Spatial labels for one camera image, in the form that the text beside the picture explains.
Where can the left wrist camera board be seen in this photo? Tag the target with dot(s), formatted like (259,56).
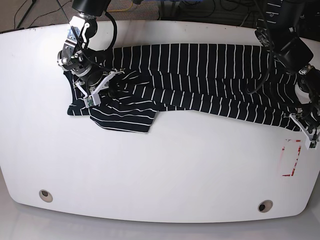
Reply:
(311,144)

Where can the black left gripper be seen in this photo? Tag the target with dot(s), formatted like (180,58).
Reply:
(308,120)

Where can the red tape marking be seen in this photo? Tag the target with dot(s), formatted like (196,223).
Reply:
(289,157)

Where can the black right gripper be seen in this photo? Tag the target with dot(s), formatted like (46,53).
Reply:
(96,82)

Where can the right table grommet hole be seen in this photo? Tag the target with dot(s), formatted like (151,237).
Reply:
(265,206)

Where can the navy white striped t-shirt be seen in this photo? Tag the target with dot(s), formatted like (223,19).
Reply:
(215,79)

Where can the table grommet hole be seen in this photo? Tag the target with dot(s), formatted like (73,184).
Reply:
(265,206)
(45,196)

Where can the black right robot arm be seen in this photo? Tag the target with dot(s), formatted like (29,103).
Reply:
(85,68)

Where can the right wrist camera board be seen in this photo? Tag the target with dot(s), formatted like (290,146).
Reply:
(92,100)

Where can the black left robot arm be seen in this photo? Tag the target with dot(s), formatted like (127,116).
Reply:
(278,33)

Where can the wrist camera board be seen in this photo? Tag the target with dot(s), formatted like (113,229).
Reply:
(92,100)
(311,144)

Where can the left table grommet hole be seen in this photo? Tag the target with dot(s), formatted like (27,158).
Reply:
(45,196)

